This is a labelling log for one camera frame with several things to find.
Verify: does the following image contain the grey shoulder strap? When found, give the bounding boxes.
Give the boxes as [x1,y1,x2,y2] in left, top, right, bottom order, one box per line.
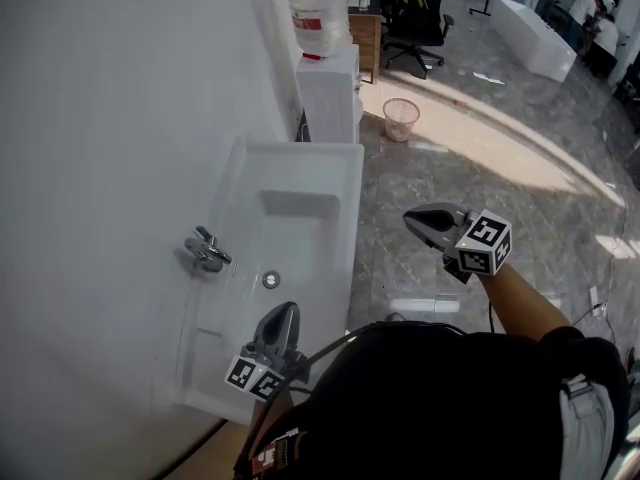
[558,372,617,480]

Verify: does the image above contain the white water dispenser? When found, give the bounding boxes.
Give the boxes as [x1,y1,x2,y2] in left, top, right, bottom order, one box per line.
[294,42,365,144]

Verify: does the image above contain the pink mesh wastebasket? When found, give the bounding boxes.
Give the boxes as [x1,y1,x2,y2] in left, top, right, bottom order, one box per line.
[382,97,422,144]

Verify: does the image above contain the person's left forearm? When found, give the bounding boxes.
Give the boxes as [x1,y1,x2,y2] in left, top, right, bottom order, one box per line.
[248,391,297,437]

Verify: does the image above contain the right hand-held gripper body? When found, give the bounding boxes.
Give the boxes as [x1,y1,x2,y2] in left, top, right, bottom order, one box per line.
[437,209,514,285]

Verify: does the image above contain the person's right forearm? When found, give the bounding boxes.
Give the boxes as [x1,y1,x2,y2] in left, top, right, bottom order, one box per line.
[478,262,572,343]

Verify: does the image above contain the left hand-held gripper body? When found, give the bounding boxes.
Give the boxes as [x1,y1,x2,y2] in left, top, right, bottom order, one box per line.
[224,342,311,402]

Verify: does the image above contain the wooden vanity cabinet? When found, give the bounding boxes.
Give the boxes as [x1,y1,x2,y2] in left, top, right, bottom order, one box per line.
[346,0,385,86]

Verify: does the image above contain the black office chair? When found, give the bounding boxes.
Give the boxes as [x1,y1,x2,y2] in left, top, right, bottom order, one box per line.
[378,0,457,81]

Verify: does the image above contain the chrome faucet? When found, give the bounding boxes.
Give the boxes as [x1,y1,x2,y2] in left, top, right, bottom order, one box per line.
[182,224,234,275]

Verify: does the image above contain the red black chest box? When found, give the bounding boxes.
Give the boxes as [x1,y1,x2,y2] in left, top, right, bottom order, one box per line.
[249,430,307,478]

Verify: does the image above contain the person wearing head camera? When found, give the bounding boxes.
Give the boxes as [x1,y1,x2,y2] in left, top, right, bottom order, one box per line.
[233,320,632,480]

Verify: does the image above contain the clear water jug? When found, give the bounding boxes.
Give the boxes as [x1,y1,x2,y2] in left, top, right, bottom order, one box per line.
[283,0,352,63]

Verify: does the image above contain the white vanity cabinet with sink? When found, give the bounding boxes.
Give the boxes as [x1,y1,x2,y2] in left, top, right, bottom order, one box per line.
[171,136,366,427]

